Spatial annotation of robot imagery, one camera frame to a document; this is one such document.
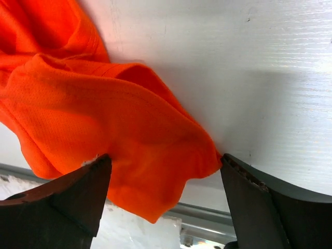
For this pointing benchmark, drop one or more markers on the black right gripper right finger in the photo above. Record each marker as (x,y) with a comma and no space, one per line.
(268,212)

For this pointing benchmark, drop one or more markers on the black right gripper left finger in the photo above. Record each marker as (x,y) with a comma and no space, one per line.
(62,213)

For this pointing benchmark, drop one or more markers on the orange t-shirt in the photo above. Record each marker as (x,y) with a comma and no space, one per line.
(68,103)

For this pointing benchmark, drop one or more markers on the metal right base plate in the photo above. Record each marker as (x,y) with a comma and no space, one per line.
(196,237)

